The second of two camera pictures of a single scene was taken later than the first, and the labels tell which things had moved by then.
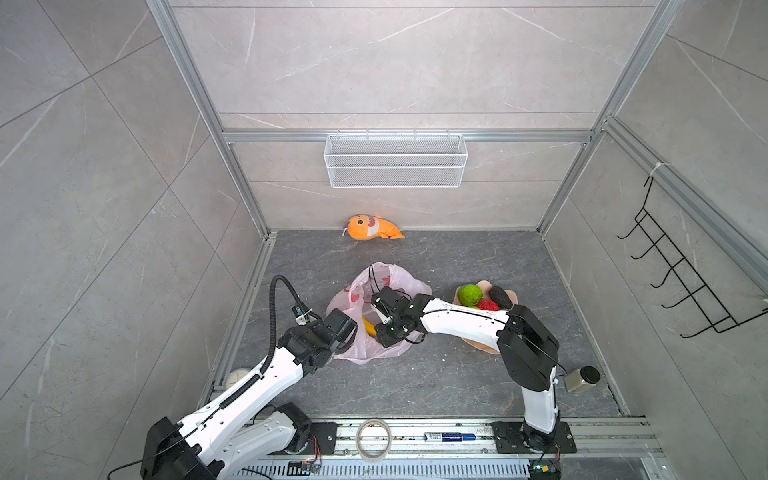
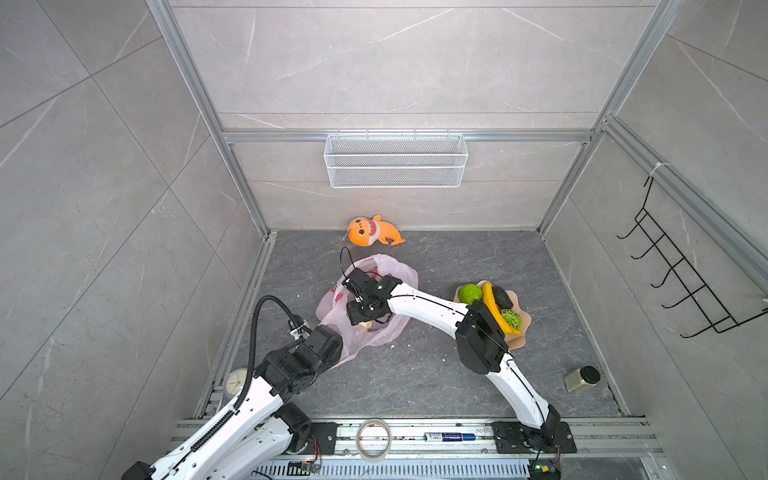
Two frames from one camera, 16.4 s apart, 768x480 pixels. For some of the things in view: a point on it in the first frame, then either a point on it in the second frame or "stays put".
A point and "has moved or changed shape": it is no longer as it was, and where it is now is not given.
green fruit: x=469 y=295 has moved or changed shape
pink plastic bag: x=365 y=344 has moved or changed shape
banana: x=370 y=328 -> x=489 y=300
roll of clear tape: x=358 y=435 stays put
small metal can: x=585 y=376 stays put
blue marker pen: x=448 y=437 stays put
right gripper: x=385 y=340 -> x=355 y=315
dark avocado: x=500 y=297 stays put
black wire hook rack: x=720 y=317 stays put
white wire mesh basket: x=395 y=160 stays put
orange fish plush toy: x=365 y=227 stays put
